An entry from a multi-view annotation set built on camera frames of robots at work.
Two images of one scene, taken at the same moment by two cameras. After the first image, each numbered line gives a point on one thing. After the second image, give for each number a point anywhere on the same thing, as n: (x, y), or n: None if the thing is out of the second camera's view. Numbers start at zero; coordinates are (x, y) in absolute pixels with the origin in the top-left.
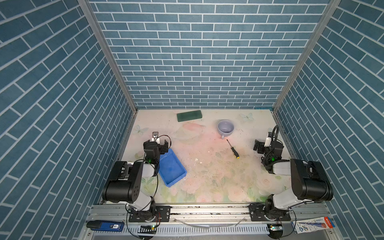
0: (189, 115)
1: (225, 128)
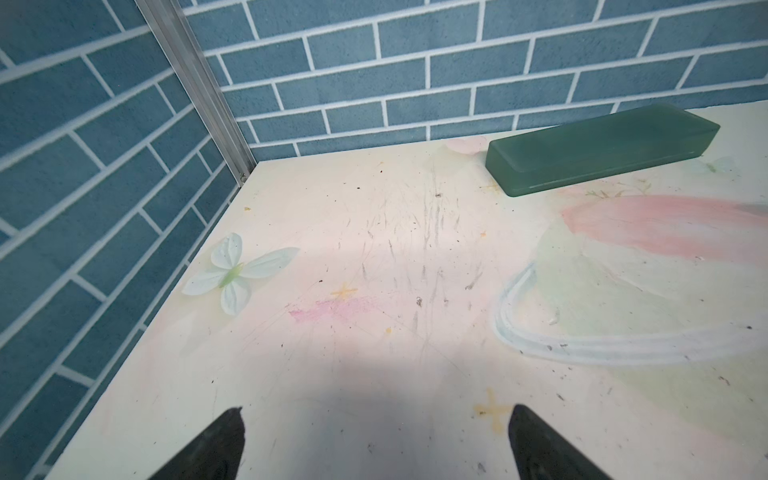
0: (621, 142)
1: None
